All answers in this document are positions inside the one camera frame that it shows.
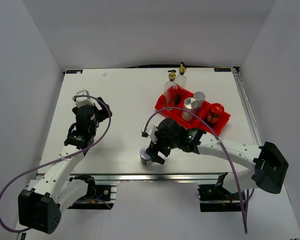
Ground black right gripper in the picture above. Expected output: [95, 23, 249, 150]
[146, 129, 179, 165]

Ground dark spice jar silver lid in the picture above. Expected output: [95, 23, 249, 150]
[139, 146, 153, 166]

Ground white shaker silver lid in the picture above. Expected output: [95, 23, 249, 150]
[181, 97, 199, 122]

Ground glass oil bottle gold cap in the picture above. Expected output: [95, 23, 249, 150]
[163, 69, 178, 108]

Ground red lid sauce jar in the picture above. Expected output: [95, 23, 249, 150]
[206, 103, 225, 125]

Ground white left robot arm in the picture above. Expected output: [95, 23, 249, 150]
[18, 93, 112, 234]

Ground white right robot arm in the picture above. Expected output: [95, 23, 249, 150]
[141, 118, 289, 200]

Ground red plastic divided bin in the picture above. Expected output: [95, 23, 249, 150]
[160, 87, 231, 136]

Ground blue table logo sticker left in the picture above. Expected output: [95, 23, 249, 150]
[65, 69, 83, 74]

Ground blue table logo sticker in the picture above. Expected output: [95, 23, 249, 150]
[65, 69, 83, 74]
[214, 67, 232, 73]

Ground blue table logo sticker right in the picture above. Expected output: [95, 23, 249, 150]
[214, 67, 232, 73]

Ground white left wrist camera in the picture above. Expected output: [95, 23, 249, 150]
[72, 89, 94, 108]

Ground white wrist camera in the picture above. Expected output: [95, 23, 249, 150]
[141, 124, 158, 143]
[72, 89, 94, 108]

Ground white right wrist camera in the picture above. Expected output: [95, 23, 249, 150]
[141, 124, 158, 143]

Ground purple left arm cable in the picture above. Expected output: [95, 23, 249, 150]
[0, 94, 113, 232]

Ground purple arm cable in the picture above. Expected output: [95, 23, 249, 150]
[0, 94, 113, 232]
[142, 109, 255, 235]

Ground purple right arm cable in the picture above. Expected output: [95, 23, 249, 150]
[142, 109, 255, 235]

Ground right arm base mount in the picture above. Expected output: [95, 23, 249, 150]
[197, 172, 241, 213]

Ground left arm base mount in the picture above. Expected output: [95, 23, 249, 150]
[68, 174, 117, 210]

